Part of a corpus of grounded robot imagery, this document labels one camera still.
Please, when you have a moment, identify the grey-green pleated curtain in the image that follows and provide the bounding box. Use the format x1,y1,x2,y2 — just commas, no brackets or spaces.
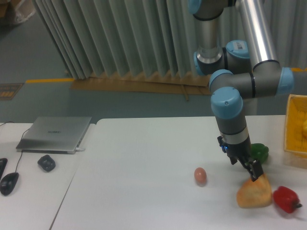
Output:
32,0,307,79

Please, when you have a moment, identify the yellow plastic basket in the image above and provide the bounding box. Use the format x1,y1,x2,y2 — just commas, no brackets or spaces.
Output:
284,94,307,159

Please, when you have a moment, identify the black earbuds case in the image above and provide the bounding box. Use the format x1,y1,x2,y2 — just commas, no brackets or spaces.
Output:
37,155,56,172

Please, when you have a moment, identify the green bell pepper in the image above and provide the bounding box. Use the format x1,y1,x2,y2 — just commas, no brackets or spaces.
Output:
251,143,269,164

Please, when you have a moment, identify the black computer mouse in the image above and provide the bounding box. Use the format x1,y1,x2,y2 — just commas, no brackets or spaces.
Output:
0,172,19,196

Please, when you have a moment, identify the triangular golden bread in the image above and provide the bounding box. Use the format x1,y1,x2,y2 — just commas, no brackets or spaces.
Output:
236,174,272,208

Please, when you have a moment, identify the black mouse cable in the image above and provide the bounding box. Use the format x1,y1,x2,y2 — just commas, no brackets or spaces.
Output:
0,121,33,173

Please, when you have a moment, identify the silver laptop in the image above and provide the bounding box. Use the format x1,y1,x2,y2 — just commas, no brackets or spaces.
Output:
16,116,92,154

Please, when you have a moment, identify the black keyboard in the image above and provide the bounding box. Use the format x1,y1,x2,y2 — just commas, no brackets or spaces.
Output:
0,158,8,180

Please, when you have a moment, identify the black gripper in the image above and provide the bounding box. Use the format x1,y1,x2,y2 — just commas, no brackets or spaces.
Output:
217,136,263,182

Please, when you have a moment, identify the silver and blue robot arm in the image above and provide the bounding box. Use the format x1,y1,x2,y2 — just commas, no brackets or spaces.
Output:
188,0,294,181

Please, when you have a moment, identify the brown cardboard sheet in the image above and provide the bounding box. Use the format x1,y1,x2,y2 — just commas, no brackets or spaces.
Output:
70,70,211,101

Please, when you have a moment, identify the clear plastic bag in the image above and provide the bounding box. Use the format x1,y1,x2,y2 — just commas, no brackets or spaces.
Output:
0,0,36,26

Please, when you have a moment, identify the red bell pepper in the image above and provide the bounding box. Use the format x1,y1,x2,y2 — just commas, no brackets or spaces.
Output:
273,186,302,214

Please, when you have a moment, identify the brown egg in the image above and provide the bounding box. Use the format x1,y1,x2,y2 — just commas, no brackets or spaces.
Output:
194,167,207,185

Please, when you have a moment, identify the yellow floor tape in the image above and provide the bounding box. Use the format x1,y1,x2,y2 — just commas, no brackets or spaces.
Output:
25,78,74,83

